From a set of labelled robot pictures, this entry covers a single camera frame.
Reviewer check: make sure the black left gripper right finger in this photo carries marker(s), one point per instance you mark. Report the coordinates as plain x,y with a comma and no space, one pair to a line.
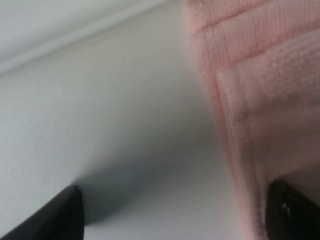
290,215

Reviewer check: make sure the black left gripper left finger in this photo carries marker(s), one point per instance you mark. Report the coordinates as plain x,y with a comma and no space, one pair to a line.
62,218

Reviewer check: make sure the pink towel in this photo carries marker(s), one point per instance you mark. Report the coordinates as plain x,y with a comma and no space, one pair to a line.
260,62

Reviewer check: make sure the white rectangular plastic tray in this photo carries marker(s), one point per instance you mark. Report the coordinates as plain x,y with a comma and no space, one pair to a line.
29,30

